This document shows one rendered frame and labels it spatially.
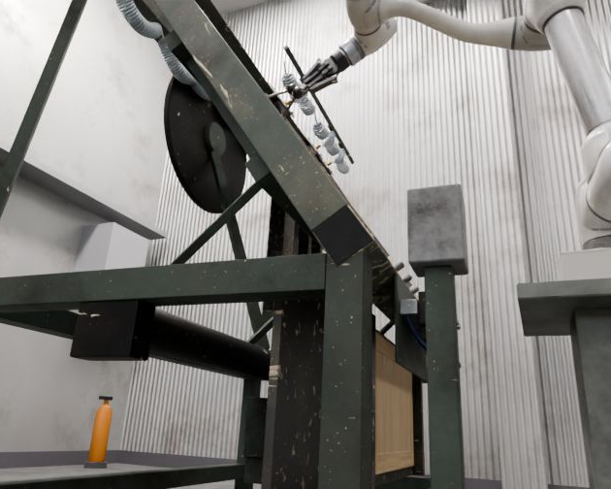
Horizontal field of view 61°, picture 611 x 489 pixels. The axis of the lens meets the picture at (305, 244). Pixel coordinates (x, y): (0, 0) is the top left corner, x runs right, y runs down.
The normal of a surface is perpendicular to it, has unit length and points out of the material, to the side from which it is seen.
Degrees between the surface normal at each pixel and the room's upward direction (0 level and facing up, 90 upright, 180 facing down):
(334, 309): 90
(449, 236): 90
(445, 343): 90
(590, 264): 90
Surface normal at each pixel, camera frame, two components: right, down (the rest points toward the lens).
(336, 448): -0.36, -0.33
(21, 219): 0.92, -0.09
